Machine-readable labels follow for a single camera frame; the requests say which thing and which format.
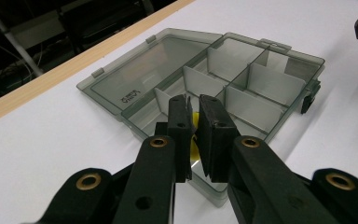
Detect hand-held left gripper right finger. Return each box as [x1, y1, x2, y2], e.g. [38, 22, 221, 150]
[195, 94, 241, 184]

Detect grey transparent compartment box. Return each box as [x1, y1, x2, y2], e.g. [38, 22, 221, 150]
[76, 27, 325, 208]

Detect white table mat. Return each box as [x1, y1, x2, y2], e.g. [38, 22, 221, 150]
[0, 0, 358, 224]

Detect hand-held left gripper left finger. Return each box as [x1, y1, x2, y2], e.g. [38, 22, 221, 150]
[155, 94, 197, 184]

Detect white metal table leg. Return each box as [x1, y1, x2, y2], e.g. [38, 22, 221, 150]
[0, 0, 45, 77]

